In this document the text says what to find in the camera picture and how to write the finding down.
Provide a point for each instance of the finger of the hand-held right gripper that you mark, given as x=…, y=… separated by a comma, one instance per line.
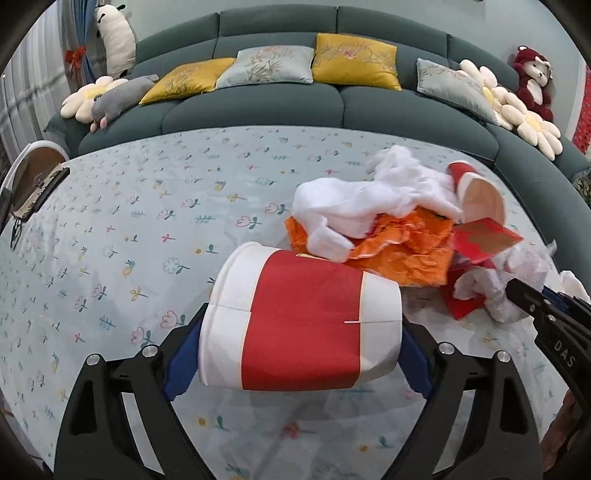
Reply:
x=561, y=297
x=549, y=332

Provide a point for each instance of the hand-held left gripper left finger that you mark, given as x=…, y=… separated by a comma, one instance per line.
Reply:
x=181, y=369

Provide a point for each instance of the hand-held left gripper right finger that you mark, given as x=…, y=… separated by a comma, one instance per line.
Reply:
x=415, y=364

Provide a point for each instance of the white plastic wrap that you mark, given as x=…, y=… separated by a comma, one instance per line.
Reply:
x=498, y=286

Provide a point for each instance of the red paper sheet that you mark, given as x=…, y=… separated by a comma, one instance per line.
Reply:
x=461, y=304

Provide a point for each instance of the red envelope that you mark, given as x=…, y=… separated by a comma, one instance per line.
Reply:
x=480, y=240

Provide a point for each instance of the orange paper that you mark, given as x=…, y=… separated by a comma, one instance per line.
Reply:
x=406, y=258

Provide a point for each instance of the large red white paper cup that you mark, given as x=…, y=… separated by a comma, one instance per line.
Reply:
x=300, y=323

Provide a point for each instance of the small red paper cup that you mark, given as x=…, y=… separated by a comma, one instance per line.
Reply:
x=482, y=196

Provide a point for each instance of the white fluffy cotton wad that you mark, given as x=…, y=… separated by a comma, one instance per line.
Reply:
x=369, y=198

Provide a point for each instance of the white crumpled tissue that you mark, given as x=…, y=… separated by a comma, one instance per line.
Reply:
x=575, y=284

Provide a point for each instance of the potted flowering plant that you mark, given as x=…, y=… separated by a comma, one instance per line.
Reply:
x=585, y=187

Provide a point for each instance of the white daisy flower cushion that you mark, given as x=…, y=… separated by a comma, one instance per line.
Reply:
x=489, y=92
x=81, y=99
x=535, y=131

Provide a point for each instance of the light blue floral tablecloth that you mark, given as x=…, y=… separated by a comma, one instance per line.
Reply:
x=184, y=184

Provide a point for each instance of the red decorative garland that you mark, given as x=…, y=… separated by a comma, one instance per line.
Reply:
x=582, y=110

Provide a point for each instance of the red monkey plush toy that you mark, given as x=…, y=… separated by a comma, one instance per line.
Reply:
x=535, y=78

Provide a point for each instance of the light blue embroidered pillow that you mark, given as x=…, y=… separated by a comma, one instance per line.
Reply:
x=263, y=67
x=452, y=90

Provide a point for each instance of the brown chair with device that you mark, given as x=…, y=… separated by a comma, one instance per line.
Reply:
x=41, y=147

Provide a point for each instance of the teal sectional sofa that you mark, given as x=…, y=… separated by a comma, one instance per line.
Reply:
x=277, y=110

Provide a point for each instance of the grey plush toy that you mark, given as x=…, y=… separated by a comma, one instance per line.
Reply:
x=120, y=97

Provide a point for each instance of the yellow embroidered pillow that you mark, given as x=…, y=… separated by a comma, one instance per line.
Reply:
x=355, y=60
x=184, y=81

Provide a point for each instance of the white sheer curtain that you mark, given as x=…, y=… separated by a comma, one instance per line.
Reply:
x=32, y=92

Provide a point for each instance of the red curtain bow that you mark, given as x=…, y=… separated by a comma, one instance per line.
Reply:
x=75, y=56

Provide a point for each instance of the long white plush toy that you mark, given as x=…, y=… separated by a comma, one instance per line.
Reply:
x=117, y=41

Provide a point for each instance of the blue curtain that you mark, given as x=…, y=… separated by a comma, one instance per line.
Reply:
x=87, y=32

